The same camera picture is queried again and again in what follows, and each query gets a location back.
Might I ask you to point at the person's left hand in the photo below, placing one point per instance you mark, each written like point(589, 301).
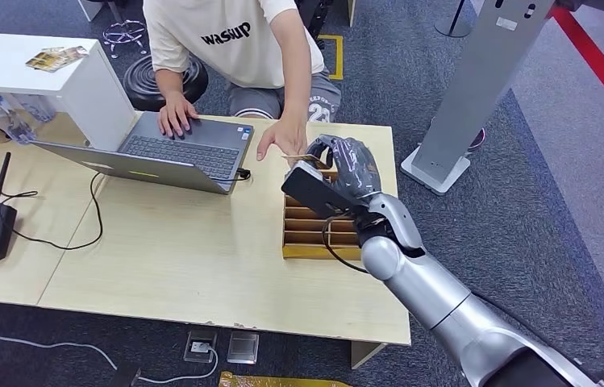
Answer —
point(285, 136)

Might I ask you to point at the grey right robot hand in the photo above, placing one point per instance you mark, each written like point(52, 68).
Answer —
point(355, 165)

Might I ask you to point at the person's right hand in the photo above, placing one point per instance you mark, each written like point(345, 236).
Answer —
point(175, 115)

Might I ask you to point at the gold printed card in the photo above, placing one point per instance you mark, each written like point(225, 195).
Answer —
point(304, 158)

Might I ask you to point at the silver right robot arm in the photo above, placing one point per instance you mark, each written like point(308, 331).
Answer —
point(430, 294)

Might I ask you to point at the person's left forearm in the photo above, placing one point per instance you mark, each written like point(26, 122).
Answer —
point(293, 80)

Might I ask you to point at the person's right forearm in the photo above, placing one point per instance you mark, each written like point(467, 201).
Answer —
point(169, 83)

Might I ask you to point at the cardboard card holder box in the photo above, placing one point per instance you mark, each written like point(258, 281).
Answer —
point(307, 237)

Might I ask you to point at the person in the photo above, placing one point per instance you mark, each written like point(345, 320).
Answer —
point(237, 48)

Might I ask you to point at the grey laptop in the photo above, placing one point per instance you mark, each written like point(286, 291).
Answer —
point(189, 149)

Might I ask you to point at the black round stool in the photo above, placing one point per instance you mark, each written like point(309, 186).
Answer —
point(141, 85)

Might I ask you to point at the chrome stool base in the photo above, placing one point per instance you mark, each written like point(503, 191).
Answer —
point(122, 34)

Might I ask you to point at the stack of printed cards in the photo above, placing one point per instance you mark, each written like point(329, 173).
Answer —
point(56, 59)

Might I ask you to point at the clear plastic wrapper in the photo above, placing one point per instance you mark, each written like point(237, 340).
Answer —
point(37, 107)

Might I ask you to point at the grey metal stand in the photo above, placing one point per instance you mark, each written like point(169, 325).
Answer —
point(472, 91)

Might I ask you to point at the clear plastic bottle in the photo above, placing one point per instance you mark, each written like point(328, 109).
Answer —
point(5, 117)

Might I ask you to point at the white shelf unit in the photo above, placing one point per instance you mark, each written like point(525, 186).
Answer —
point(13, 61)

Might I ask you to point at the pale table leg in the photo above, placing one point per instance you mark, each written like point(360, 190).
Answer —
point(365, 352)

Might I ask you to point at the metal floor socket cover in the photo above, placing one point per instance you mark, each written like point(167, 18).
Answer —
point(243, 347)

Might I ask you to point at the open floor socket box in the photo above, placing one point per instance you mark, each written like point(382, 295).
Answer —
point(200, 346)

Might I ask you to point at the gold foil bag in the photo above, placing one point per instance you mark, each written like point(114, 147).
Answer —
point(280, 381)

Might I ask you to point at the black power adapter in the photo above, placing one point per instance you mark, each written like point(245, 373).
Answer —
point(124, 375)

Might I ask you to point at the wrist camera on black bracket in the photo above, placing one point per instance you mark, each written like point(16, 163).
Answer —
point(312, 189)

